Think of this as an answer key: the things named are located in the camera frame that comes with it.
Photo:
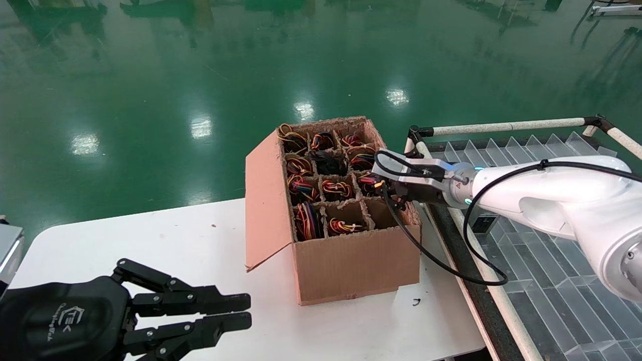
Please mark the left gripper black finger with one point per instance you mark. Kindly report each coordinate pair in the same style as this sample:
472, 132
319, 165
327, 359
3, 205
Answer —
200, 331

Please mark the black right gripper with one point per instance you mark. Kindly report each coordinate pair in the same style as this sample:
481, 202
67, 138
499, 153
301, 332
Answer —
421, 193

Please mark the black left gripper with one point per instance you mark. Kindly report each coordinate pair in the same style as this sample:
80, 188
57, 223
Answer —
50, 321

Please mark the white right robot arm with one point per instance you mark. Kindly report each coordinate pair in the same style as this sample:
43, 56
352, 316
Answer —
567, 200

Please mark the brown cardboard divider box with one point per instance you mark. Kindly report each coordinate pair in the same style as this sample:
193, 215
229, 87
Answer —
351, 271

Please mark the white metal stand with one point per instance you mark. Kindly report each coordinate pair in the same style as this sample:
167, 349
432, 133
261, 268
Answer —
617, 8

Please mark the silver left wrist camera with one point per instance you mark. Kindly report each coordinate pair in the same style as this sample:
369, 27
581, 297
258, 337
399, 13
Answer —
9, 255

